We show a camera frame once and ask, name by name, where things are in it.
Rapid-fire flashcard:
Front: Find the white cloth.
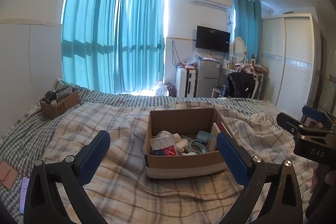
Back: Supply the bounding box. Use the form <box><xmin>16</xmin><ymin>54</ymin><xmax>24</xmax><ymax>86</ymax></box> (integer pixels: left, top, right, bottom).
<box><xmin>157</xmin><ymin>130</ymin><xmax>189</xmax><ymax>155</ymax></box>

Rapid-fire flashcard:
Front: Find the teal window curtain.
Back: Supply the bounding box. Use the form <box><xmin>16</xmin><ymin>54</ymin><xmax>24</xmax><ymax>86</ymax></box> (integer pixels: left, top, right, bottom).
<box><xmin>62</xmin><ymin>0</ymin><xmax>165</xmax><ymax>94</ymax></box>

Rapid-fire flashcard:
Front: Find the small cardboard box with items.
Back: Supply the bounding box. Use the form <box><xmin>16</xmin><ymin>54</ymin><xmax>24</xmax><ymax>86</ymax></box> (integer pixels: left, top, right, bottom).
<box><xmin>39</xmin><ymin>79</ymin><xmax>80</xmax><ymax>119</ymax></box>

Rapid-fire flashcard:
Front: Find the silver mini fridge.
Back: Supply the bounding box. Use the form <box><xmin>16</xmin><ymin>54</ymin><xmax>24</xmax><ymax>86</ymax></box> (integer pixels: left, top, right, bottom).
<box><xmin>195</xmin><ymin>60</ymin><xmax>220</xmax><ymax>98</ymax></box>

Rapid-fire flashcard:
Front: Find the white louvred wardrobe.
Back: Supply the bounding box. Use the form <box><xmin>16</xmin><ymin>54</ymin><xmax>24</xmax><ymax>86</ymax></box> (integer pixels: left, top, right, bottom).
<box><xmin>258</xmin><ymin>13</ymin><xmax>319</xmax><ymax>120</ymax></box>

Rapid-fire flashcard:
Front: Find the black wall television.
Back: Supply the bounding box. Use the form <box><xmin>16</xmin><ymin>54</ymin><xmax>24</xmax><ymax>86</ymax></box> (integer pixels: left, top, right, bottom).
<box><xmin>195</xmin><ymin>26</ymin><xmax>231</xmax><ymax>53</ymax></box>

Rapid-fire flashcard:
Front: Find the large cardboard box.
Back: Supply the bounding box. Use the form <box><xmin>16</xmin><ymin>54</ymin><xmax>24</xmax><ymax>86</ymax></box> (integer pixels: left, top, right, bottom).
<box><xmin>145</xmin><ymin>105</ymin><xmax>230</xmax><ymax>179</ymax></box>

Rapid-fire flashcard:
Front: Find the smartphone on bed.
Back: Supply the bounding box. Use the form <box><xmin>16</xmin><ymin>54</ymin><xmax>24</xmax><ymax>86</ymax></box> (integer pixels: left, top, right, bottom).
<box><xmin>19</xmin><ymin>176</ymin><xmax>30</xmax><ymax>215</ymax></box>

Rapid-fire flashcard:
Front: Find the white suitcase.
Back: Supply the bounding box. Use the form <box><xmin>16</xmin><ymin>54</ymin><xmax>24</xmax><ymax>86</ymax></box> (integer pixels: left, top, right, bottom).
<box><xmin>175</xmin><ymin>67</ymin><xmax>196</xmax><ymax>98</ymax></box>

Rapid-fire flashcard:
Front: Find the oval white vanity mirror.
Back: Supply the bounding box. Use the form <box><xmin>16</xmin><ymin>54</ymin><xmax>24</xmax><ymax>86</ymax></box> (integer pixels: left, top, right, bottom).
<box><xmin>230</xmin><ymin>37</ymin><xmax>247</xmax><ymax>63</ymax></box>

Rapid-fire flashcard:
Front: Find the tan book-like box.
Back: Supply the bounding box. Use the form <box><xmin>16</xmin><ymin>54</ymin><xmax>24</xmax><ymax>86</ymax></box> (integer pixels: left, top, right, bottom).
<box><xmin>207</xmin><ymin>122</ymin><xmax>232</xmax><ymax>152</ymax></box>

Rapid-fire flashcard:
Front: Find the pink plastic stool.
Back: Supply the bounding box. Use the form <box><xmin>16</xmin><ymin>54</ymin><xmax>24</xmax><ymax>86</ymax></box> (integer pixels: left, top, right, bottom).
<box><xmin>301</xmin><ymin>115</ymin><xmax>319</xmax><ymax>128</ymax></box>

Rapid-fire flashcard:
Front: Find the teal corner curtain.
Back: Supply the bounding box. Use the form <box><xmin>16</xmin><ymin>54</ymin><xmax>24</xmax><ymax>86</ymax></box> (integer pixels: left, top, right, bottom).
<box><xmin>234</xmin><ymin>0</ymin><xmax>262</xmax><ymax>61</ymax></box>

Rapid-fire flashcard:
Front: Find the plaid beige blanket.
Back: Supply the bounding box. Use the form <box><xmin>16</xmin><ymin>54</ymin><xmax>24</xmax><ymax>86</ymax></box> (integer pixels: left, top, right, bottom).
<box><xmin>42</xmin><ymin>99</ymin><xmax>314</xmax><ymax>223</ymax></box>

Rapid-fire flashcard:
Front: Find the pink leather wallet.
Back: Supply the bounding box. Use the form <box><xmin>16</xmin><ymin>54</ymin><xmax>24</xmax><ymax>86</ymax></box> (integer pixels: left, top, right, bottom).
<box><xmin>0</xmin><ymin>161</ymin><xmax>18</xmax><ymax>190</ymax></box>

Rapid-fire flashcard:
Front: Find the grey-green hand grip tool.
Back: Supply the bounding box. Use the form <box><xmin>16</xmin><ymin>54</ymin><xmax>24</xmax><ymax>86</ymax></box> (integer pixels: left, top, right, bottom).
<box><xmin>181</xmin><ymin>135</ymin><xmax>209</xmax><ymax>154</ymax></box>

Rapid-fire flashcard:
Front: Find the black jacket on chair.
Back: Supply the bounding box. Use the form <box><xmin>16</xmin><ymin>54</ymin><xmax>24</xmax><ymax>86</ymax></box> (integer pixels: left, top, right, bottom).
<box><xmin>227</xmin><ymin>72</ymin><xmax>255</xmax><ymax>98</ymax></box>

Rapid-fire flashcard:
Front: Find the pale green earbuds case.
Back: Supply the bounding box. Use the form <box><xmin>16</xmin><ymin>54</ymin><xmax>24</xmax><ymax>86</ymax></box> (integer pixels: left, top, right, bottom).
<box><xmin>196</xmin><ymin>130</ymin><xmax>210</xmax><ymax>143</ymax></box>

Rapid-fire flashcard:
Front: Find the clear plastic bag on floor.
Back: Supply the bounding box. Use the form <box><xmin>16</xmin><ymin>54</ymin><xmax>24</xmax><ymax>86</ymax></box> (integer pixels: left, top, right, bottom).
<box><xmin>153</xmin><ymin>81</ymin><xmax>169</xmax><ymax>97</ymax></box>

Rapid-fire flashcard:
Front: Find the person's right hand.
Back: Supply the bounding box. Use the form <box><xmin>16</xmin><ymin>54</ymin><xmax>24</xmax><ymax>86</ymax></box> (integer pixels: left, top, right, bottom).
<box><xmin>309</xmin><ymin>163</ymin><xmax>334</xmax><ymax>195</ymax></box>

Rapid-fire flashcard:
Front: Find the clear floss pick jar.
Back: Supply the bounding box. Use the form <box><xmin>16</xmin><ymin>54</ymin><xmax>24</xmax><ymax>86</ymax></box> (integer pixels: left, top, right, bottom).
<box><xmin>150</xmin><ymin>134</ymin><xmax>178</xmax><ymax>156</ymax></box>

